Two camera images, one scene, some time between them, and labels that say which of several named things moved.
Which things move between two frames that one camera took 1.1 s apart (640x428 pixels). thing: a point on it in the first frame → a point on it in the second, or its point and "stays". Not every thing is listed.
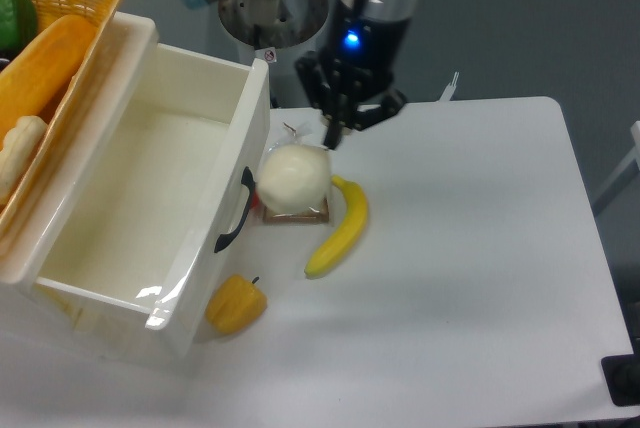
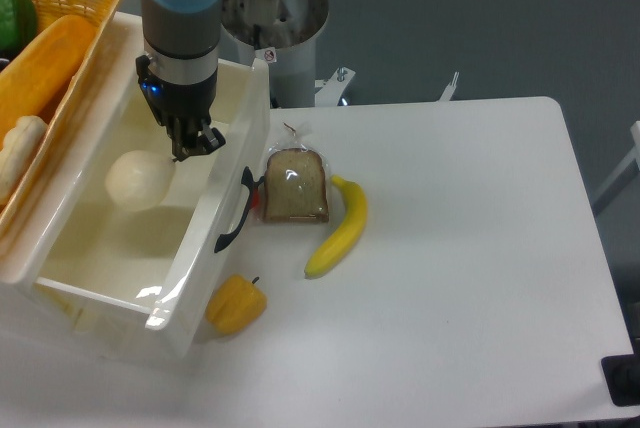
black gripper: (352, 80) → (191, 101)
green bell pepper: (18, 19) stays
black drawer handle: (248, 180) stays
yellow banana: (356, 217) stays
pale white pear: (293, 178) → (139, 180)
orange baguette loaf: (38, 73) stays
